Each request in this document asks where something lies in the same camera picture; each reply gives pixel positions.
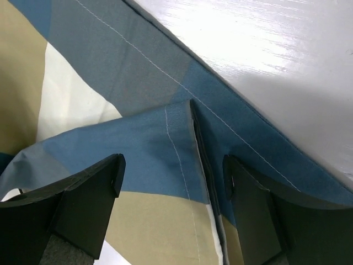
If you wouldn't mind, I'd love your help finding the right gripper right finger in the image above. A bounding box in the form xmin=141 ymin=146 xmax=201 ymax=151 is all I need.
xmin=223 ymin=155 xmax=352 ymax=264

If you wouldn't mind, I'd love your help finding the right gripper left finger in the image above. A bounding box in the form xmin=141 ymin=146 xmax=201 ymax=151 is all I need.
xmin=1 ymin=154 xmax=126 ymax=264

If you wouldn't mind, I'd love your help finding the blue beige white cloth placemat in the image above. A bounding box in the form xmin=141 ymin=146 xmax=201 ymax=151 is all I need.
xmin=1 ymin=1 xmax=352 ymax=264

